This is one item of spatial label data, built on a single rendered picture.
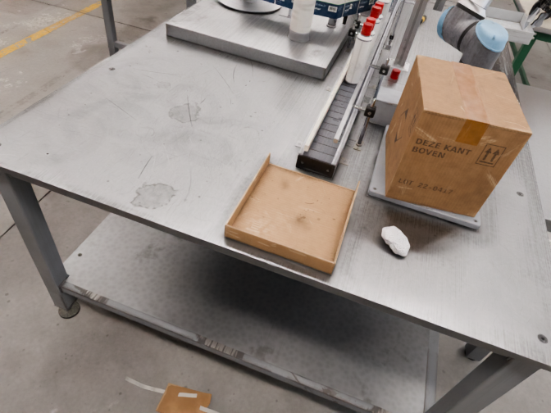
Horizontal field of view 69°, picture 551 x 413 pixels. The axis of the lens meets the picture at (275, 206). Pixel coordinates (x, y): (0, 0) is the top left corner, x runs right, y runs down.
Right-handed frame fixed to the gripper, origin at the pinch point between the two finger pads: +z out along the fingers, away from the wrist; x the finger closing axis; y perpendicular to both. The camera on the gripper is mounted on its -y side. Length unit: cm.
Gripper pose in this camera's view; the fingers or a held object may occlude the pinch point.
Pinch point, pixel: (527, 25)
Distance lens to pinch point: 229.1
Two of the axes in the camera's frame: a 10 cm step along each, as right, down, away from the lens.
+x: 8.8, 4.6, 1.5
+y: -2.3, 6.7, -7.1
